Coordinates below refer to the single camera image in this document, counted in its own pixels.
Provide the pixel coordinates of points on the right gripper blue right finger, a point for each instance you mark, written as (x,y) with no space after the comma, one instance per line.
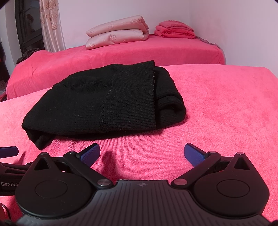
(194,155)

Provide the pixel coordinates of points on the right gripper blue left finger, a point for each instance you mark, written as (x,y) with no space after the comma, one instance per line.
(89,155)

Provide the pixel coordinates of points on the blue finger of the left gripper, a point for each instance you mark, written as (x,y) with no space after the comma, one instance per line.
(9,151)

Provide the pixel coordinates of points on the black knit pants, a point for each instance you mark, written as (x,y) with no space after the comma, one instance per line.
(101,103)

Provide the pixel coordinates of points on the pink near bed blanket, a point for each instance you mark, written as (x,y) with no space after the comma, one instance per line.
(228,109)

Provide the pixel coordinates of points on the red far bed cover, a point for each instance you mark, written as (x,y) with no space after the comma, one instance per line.
(43,69)

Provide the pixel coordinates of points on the lower pink pillow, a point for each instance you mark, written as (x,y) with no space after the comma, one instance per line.
(116,37)

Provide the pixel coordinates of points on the pink pillow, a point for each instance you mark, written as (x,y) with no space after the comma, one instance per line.
(134,22)
(116,37)

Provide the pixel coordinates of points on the pink patterned curtain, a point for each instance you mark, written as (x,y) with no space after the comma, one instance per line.
(51,26)

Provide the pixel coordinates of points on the folded red blanket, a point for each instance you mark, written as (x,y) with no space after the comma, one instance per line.
(174,29)

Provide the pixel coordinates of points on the upper pink pillow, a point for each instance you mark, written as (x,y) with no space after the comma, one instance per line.
(134,22)

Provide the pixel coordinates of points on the dark window frame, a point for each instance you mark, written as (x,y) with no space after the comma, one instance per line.
(29,27)

